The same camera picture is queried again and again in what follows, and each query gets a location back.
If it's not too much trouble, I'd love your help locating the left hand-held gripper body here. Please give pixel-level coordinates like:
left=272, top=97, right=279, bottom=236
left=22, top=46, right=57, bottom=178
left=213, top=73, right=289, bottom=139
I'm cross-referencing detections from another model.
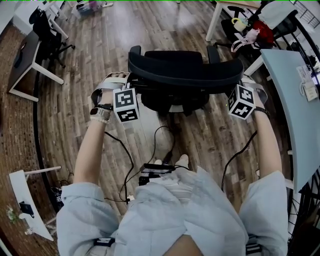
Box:
left=90, top=72, right=141, bottom=124

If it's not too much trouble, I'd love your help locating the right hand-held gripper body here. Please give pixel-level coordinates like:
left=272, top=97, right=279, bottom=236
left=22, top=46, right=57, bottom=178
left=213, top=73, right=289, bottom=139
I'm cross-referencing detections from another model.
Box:
left=227, top=76, right=269, bottom=121

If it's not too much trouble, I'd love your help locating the black office chair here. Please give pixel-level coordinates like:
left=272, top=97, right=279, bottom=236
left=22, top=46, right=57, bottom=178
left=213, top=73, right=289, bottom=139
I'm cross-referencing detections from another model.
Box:
left=28, top=8, right=76, bottom=69
left=213, top=6, right=301, bottom=53
left=127, top=45, right=245, bottom=117

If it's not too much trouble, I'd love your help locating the person's right forearm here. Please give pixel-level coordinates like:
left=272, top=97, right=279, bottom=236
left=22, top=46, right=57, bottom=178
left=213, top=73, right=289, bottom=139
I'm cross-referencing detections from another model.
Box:
left=251, top=109, right=284, bottom=177

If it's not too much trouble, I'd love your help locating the person's left forearm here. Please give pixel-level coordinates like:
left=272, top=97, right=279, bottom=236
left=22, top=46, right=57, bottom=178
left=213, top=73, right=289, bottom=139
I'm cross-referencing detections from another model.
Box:
left=73, top=117, right=116, bottom=186

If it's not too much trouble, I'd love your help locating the person's left hand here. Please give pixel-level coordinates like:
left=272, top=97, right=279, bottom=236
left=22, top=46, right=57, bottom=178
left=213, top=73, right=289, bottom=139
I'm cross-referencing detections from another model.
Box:
left=100, top=72, right=127, bottom=107

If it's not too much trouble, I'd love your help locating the silver wristwatch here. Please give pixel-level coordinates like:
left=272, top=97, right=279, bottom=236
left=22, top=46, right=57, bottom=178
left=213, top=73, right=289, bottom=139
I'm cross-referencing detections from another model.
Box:
left=89, top=103, right=114, bottom=121

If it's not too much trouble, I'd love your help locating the light blue top desk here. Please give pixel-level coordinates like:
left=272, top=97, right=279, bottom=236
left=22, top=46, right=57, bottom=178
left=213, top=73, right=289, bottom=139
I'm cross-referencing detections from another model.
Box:
left=243, top=48, right=320, bottom=194

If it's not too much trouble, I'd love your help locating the white desk telephone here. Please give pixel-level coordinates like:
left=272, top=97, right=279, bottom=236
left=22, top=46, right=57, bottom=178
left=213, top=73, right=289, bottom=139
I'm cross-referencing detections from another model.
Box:
left=295, top=64, right=320, bottom=102

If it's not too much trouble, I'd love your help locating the black waist device box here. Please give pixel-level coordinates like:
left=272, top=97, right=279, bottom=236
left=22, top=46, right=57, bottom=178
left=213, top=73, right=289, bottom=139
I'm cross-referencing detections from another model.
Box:
left=140, top=163, right=176, bottom=175

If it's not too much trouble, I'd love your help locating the red bag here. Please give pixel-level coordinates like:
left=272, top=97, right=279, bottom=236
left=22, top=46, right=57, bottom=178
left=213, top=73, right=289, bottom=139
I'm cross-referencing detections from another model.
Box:
left=252, top=20, right=275, bottom=45

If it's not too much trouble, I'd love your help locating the yellow-green mug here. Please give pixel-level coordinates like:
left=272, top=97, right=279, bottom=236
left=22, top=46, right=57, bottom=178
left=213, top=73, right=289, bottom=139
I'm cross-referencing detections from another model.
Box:
left=230, top=17, right=249, bottom=33

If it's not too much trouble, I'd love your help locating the person's white shoe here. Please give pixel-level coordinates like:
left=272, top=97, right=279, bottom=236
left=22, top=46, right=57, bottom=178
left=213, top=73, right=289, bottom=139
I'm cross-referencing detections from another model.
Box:
left=174, top=153, right=190, bottom=168

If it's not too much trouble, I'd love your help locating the wooden top white-legged desk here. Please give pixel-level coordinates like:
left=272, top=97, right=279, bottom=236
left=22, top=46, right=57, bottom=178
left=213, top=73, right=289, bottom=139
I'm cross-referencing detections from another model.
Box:
left=204, top=0, right=263, bottom=43

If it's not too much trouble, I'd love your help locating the clear storage box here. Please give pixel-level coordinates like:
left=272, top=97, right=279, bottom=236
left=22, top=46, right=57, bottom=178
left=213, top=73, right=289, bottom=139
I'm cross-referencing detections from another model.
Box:
left=74, top=0, right=99, bottom=16

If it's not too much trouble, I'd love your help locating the white desk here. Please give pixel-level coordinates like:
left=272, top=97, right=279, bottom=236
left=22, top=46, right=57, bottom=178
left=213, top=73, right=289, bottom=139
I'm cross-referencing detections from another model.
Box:
left=8, top=165, right=62, bottom=242
left=46, top=0, right=70, bottom=41

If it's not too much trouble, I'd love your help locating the dark top white-legged desk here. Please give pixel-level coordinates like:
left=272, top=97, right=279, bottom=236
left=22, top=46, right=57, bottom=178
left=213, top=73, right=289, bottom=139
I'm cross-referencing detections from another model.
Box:
left=8, top=30, right=65, bottom=103

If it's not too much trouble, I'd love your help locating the black pouch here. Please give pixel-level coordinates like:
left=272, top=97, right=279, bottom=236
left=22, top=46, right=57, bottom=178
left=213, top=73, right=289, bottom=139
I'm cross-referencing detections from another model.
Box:
left=13, top=42, right=28, bottom=69

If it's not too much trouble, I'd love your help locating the white and teal backpack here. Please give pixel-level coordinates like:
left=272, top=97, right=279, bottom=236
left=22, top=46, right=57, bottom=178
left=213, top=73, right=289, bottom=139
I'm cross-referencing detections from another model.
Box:
left=50, top=186, right=64, bottom=209

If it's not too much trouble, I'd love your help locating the black metal railing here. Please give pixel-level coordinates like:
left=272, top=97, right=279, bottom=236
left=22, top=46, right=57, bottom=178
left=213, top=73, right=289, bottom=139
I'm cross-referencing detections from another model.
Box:
left=284, top=0, right=320, bottom=253

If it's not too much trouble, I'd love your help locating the person's light blue shirt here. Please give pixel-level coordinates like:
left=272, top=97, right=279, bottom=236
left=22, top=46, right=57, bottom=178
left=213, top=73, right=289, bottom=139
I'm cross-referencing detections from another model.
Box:
left=56, top=166, right=290, bottom=256

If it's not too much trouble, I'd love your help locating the black desk telephone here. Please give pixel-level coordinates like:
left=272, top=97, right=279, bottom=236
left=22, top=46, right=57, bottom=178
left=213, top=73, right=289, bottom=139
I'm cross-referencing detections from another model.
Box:
left=18, top=200, right=36, bottom=219

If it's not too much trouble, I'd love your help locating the small flower plant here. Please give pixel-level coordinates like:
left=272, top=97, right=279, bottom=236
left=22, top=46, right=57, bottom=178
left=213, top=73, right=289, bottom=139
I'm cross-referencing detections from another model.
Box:
left=5, top=205, right=19, bottom=224

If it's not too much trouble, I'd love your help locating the thin black bracelet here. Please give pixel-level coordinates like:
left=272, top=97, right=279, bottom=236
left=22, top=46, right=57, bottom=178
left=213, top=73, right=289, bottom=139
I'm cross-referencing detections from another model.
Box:
left=254, top=106, right=271, bottom=117

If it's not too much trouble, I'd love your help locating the white bead bracelet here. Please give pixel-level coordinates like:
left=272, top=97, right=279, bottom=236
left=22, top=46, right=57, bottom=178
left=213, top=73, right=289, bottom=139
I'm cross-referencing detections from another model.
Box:
left=89, top=116, right=111, bottom=125

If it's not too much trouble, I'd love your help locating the black cable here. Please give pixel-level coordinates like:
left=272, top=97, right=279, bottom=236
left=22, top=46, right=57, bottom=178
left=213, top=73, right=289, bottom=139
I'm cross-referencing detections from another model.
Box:
left=153, top=125, right=178, bottom=162
left=104, top=131, right=136, bottom=203
left=220, top=129, right=258, bottom=193

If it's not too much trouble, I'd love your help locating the pink strap bag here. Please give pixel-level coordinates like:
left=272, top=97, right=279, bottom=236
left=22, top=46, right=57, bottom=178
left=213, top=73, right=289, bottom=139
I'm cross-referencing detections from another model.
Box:
left=230, top=28, right=261, bottom=53

